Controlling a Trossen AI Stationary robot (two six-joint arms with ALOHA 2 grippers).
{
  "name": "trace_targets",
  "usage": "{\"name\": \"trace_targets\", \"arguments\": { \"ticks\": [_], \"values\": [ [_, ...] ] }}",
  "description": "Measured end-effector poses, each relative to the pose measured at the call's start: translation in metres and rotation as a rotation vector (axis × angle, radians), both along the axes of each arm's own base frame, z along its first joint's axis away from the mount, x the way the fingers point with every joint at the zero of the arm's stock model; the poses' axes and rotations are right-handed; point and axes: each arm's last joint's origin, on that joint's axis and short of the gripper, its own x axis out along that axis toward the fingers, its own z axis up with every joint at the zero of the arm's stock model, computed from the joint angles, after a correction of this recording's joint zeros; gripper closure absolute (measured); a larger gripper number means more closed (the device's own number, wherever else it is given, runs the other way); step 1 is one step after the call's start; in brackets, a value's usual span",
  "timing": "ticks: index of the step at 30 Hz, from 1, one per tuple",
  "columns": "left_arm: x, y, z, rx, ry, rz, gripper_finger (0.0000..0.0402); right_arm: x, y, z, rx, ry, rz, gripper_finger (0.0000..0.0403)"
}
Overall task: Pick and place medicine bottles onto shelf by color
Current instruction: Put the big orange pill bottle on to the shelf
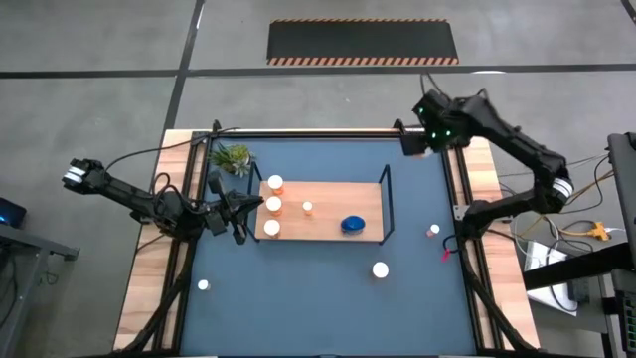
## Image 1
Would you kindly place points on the grey desk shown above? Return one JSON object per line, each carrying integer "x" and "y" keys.
{"x": 30, "y": 243}

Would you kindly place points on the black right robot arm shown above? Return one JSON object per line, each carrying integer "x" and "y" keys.
{"x": 517, "y": 144}

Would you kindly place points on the black device blue light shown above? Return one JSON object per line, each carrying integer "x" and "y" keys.
{"x": 10, "y": 214}

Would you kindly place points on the black aluminium table frame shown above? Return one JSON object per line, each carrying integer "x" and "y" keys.
{"x": 323, "y": 133}

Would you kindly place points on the blue table mat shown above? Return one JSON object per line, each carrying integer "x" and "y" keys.
{"x": 298, "y": 323}

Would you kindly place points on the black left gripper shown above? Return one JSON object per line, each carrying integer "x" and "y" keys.
{"x": 218, "y": 219}

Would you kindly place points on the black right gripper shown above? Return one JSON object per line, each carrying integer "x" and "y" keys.
{"x": 439, "y": 119}

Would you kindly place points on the small pill bottle white cap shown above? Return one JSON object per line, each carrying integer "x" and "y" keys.
{"x": 307, "y": 206}

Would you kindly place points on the green succulent plant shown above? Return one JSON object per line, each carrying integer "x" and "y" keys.
{"x": 232, "y": 158}

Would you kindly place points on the wooden shelf black metal frame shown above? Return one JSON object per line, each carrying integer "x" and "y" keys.
{"x": 338, "y": 209}

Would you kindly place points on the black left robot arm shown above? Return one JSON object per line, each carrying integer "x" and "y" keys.
{"x": 124, "y": 196}

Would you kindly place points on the yellow power splitter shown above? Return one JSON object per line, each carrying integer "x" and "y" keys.
{"x": 596, "y": 231}

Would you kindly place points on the black monitor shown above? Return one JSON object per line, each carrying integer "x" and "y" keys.
{"x": 623, "y": 189}

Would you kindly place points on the white flat box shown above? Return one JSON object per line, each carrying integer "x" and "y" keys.
{"x": 546, "y": 258}

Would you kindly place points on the red tag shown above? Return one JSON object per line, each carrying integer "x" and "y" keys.
{"x": 446, "y": 256}

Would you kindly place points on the small silver bracket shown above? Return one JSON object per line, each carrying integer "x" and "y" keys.
{"x": 459, "y": 211}

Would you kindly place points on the blue medicine bottle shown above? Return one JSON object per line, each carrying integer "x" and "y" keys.
{"x": 353, "y": 224}

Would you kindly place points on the black hazard-striped floor mat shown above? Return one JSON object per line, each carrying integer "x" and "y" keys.
{"x": 363, "y": 42}

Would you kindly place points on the equipment rack with lights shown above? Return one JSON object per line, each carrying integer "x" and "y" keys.
{"x": 628, "y": 318}

